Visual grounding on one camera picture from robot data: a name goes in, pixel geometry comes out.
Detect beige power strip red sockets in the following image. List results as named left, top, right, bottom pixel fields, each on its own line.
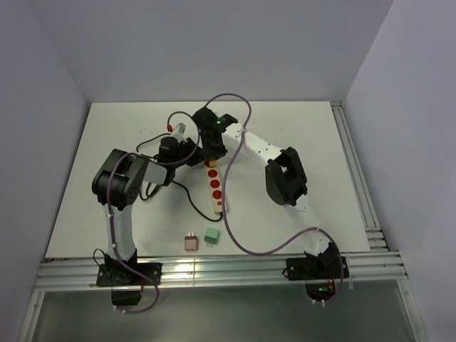
left=204, top=162, right=223, bottom=214

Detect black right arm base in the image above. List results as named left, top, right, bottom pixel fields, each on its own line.
left=282, top=244, right=350, bottom=304

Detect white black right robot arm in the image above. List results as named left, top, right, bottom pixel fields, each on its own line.
left=192, top=105, right=343, bottom=278

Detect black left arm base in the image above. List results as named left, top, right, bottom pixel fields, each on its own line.
left=95, top=255, right=162, bottom=309

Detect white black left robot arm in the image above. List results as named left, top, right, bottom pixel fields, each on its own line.
left=91, top=135, right=204, bottom=284

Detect green plug adapter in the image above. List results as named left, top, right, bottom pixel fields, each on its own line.
left=204, top=227, right=220, bottom=247

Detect brown plug adapter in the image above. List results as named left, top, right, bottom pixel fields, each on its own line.
left=184, top=235, right=199, bottom=252

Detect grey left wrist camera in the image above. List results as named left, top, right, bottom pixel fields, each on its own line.
left=167, top=123, right=186, bottom=139

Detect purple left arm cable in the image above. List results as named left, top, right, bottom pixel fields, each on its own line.
left=92, top=110, right=204, bottom=315

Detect black power cord with plug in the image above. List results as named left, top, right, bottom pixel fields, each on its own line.
left=135, top=132, right=224, bottom=222

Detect aluminium rail frame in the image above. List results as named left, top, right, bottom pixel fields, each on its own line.
left=19, top=101, right=428, bottom=341

